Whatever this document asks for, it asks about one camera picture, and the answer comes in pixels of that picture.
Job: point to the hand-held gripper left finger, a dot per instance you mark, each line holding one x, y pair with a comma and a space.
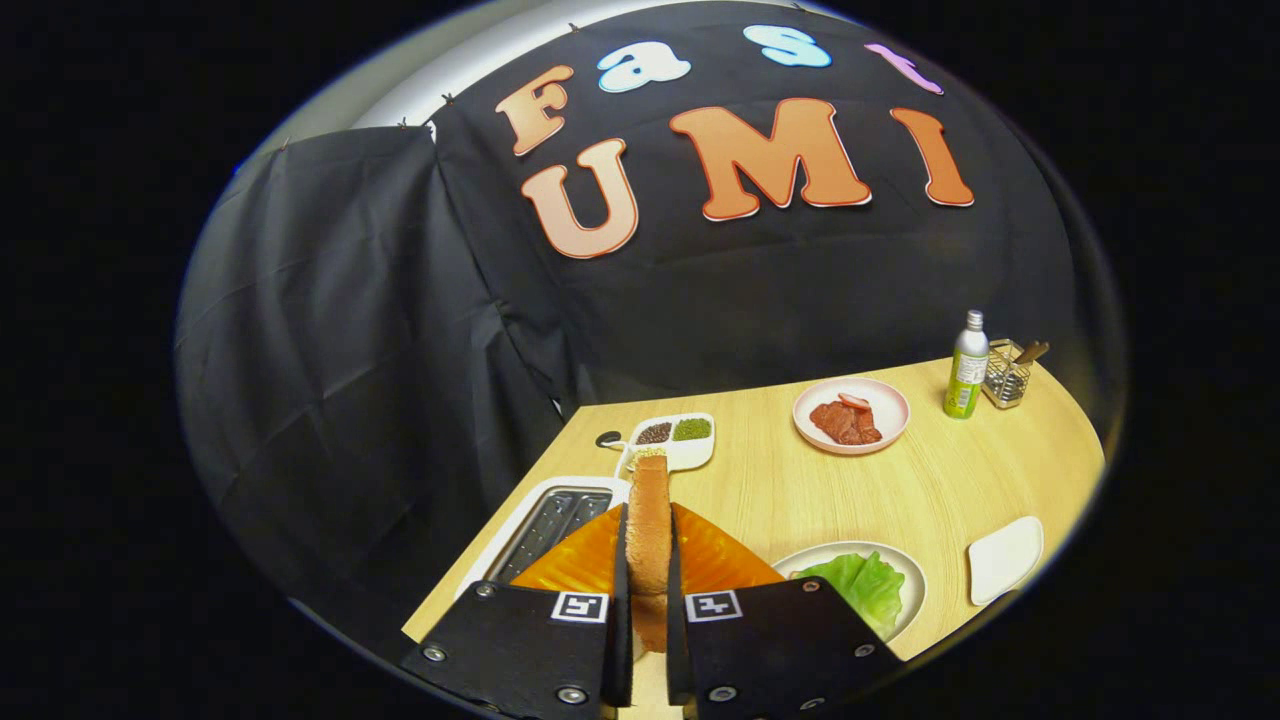
520, 650

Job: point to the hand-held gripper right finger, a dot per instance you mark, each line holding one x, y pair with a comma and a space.
780, 650

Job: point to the green lettuce leaf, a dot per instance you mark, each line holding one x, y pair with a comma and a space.
860, 590

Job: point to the brown crust toast bread slice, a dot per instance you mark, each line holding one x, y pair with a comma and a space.
648, 530

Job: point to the white toaster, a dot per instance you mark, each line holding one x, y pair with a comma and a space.
555, 515

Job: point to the large round white plate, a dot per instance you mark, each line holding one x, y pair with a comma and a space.
913, 585

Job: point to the white divided condiment dish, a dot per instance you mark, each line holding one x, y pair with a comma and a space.
690, 456

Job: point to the red-brown meat pieces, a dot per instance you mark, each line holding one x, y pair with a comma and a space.
845, 425

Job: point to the small square white plate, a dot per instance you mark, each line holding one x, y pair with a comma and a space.
1005, 560

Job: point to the red tomato slice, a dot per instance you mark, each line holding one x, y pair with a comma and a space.
854, 402

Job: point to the pink round plate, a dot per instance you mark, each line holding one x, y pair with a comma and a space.
893, 410

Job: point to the black backdrop cloth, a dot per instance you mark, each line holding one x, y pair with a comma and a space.
400, 350

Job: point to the silver bottle with green label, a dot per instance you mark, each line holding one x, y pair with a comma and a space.
966, 370

